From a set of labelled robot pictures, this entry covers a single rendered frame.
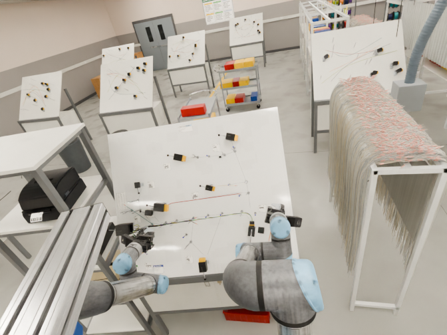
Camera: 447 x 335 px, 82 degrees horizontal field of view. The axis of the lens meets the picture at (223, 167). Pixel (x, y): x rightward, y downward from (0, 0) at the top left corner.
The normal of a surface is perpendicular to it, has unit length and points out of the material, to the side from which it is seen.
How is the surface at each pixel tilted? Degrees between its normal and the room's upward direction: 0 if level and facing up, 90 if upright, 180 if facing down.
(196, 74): 90
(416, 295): 0
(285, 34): 90
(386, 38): 50
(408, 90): 90
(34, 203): 72
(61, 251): 0
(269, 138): 54
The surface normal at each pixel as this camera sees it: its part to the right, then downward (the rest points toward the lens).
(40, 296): -0.18, -0.82
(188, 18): -0.19, 0.57
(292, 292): -0.18, -0.11
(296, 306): -0.13, 0.33
